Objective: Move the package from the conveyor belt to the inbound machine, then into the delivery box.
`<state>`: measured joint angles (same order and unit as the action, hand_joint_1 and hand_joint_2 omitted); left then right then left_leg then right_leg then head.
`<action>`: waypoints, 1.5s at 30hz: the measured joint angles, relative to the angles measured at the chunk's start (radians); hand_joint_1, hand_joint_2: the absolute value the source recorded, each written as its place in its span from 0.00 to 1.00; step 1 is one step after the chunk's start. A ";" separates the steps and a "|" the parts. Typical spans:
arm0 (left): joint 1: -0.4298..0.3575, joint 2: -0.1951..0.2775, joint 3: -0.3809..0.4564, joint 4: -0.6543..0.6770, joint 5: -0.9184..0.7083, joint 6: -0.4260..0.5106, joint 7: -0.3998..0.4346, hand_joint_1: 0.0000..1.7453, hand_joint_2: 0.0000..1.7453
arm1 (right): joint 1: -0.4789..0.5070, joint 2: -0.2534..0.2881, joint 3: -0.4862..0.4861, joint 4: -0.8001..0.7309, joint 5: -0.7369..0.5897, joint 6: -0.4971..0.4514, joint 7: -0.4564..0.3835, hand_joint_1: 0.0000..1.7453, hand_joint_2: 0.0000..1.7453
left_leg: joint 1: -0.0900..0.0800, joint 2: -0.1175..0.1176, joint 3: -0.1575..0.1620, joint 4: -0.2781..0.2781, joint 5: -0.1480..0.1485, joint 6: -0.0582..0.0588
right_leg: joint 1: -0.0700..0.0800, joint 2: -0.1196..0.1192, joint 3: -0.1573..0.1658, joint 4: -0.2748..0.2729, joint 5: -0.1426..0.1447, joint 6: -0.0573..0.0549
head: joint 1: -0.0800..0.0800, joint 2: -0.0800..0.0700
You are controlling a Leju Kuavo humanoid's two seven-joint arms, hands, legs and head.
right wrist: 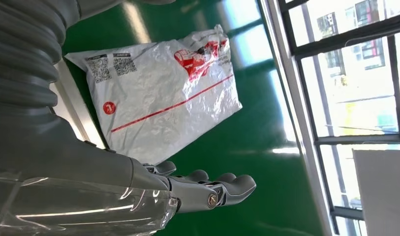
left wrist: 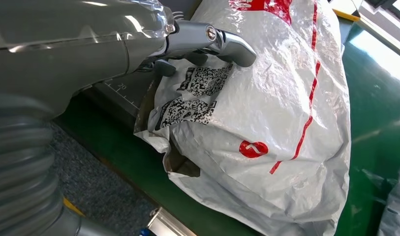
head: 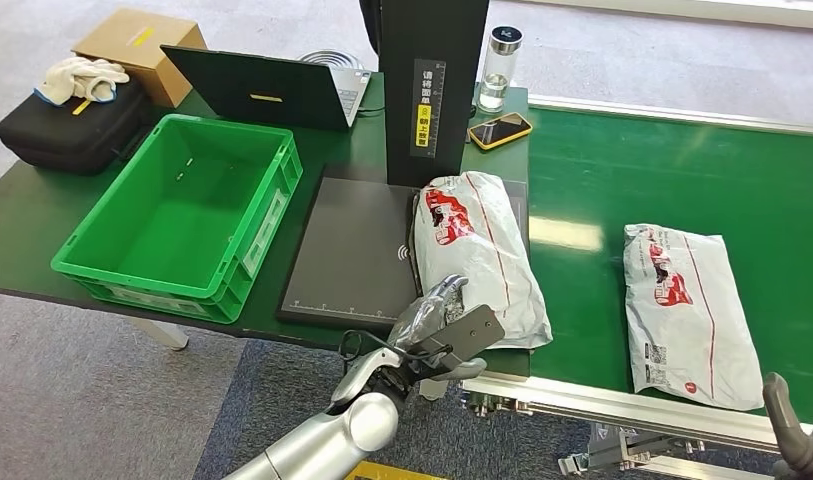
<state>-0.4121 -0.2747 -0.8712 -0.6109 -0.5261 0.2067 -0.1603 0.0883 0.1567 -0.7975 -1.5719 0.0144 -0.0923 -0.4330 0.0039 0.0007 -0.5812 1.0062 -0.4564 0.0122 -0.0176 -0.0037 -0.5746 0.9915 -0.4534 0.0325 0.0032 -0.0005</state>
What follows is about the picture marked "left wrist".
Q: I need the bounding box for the white plastic courier bag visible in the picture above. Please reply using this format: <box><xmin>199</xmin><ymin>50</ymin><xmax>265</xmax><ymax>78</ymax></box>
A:
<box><xmin>377</xmin><ymin>161</ymin><xmax>400</xmax><ymax>236</ymax></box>
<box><xmin>134</xmin><ymin>0</ymin><xmax>352</xmax><ymax>236</ymax></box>

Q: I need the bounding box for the green conveyor belt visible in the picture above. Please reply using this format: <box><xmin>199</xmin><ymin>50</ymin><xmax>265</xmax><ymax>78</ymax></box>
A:
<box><xmin>333</xmin><ymin>19</ymin><xmax>400</xmax><ymax>236</ymax></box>

